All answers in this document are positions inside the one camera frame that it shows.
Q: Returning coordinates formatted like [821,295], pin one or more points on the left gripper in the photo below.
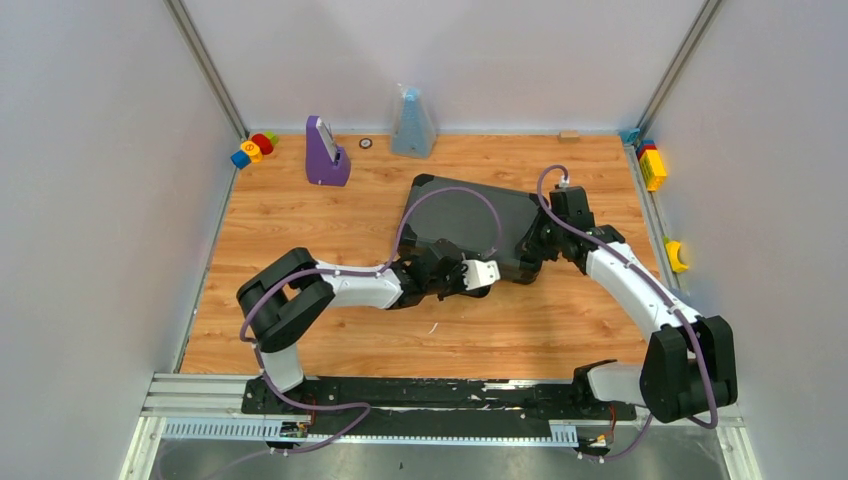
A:
[448,266]

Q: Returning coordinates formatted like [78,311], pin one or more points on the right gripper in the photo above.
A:
[551,254]

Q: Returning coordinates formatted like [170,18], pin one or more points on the black poker set case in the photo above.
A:
[474,217]

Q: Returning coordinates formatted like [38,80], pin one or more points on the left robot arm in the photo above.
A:
[282,302]

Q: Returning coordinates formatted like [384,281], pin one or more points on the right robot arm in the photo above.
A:
[689,368]

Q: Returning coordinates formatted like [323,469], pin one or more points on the small wooden block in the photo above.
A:
[569,136]

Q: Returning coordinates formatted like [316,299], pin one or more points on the yellow red toy brick block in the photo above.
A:
[651,165]

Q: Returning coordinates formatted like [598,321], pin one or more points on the yellow curved toy piece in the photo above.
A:
[674,252]

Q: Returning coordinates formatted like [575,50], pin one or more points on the light blue bottle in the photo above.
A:
[413,133]

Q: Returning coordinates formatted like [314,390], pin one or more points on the purple stand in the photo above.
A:
[326,163]

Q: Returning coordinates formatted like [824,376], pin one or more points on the coloured toy cylinders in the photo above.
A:
[254,149]

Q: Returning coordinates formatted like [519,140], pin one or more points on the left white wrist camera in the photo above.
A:
[479,274]

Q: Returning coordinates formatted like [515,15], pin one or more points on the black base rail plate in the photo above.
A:
[545,400]

